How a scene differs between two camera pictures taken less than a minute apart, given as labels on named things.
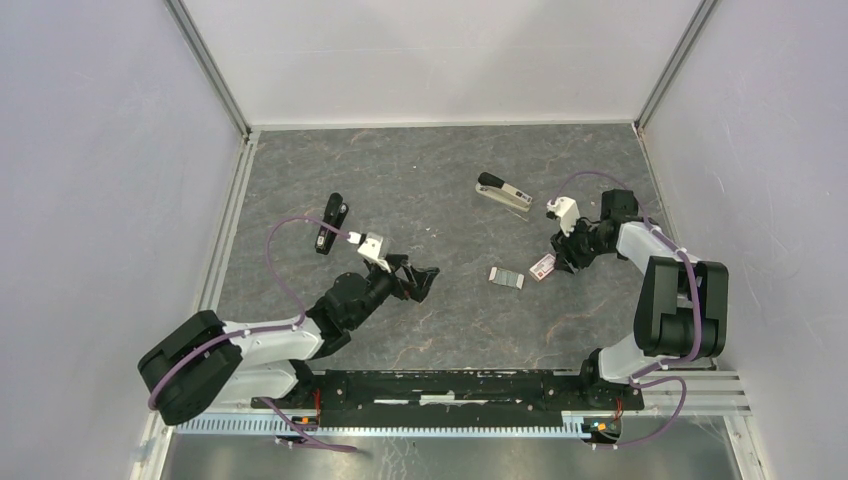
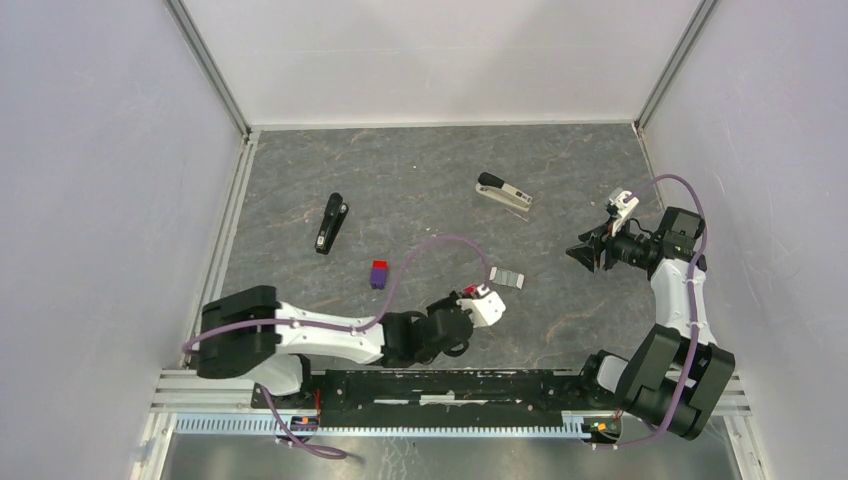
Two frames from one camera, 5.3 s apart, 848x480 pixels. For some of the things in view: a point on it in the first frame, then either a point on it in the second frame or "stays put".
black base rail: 453,398 stays put
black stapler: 335,215 stays put
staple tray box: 506,277 stays put
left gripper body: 399,286 -> 443,305
